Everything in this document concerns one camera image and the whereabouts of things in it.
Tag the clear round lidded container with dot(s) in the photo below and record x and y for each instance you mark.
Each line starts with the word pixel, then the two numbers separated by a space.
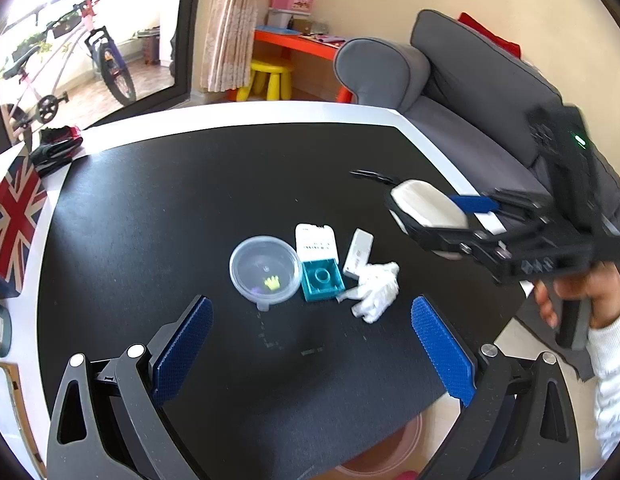
pixel 250 260

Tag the small white box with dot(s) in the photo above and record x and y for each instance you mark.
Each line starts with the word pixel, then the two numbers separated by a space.
pixel 358 252

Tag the black door frame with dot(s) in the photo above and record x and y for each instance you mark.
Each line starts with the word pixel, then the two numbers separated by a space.
pixel 182 35

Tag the grey sofa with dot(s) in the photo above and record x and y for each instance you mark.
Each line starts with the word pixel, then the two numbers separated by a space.
pixel 465 125

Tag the person's right hand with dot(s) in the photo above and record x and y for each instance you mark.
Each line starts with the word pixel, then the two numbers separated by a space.
pixel 607 295

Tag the pink storage box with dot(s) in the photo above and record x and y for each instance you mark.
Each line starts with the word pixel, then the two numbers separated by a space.
pixel 294 0

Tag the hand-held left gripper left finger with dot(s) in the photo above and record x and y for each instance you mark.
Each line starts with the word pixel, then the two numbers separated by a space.
pixel 182 350

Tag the small brown box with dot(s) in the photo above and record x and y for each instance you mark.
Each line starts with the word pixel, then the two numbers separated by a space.
pixel 302 26

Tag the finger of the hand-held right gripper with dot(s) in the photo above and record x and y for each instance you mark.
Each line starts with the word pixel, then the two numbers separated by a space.
pixel 472 203
pixel 450 240

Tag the orange low table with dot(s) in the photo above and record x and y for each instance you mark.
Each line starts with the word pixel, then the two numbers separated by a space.
pixel 280 39

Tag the black and red gloves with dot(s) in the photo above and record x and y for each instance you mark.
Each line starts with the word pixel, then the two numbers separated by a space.
pixel 54 147

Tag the person's right forearm white sleeve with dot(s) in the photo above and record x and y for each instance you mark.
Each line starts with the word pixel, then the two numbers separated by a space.
pixel 610 385

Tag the white and black pouch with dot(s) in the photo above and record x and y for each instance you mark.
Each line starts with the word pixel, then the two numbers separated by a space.
pixel 425 205

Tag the white bicycle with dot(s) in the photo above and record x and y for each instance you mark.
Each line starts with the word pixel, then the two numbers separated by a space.
pixel 112 70

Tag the magazines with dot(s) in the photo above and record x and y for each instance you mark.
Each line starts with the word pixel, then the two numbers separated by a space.
pixel 324 38

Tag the grey storage box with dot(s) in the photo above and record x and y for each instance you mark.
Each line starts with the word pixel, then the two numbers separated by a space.
pixel 280 19

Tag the pink translucent trash bin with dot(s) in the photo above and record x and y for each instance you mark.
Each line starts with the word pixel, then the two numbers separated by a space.
pixel 385 460

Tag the white tissue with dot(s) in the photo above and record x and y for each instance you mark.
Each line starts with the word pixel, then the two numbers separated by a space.
pixel 377 290

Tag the pink patterned curtain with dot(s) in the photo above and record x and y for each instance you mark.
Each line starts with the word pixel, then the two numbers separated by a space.
pixel 229 25

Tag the small yellow crown charm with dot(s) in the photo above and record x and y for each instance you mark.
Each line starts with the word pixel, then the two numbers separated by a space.
pixel 273 283

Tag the white smartphone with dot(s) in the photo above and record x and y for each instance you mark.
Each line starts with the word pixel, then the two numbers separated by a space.
pixel 0 400

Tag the red cushion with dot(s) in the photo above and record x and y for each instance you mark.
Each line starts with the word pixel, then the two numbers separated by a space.
pixel 495 35

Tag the blue tray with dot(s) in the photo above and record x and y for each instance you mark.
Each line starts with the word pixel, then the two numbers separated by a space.
pixel 276 29

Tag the brown balcony bin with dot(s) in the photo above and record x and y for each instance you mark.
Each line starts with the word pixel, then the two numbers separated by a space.
pixel 152 46

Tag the planter box with plants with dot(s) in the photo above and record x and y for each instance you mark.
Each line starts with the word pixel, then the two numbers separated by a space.
pixel 68 26
pixel 32 46

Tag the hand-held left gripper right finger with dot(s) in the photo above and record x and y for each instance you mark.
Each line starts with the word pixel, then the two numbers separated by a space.
pixel 442 350

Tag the teal toy brick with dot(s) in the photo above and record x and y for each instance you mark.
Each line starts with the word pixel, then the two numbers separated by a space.
pixel 322 280

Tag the yellow plastic stool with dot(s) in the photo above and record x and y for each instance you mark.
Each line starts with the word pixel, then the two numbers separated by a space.
pixel 270 72

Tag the flag print tissue box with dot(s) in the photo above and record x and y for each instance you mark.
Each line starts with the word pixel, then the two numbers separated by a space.
pixel 12 215

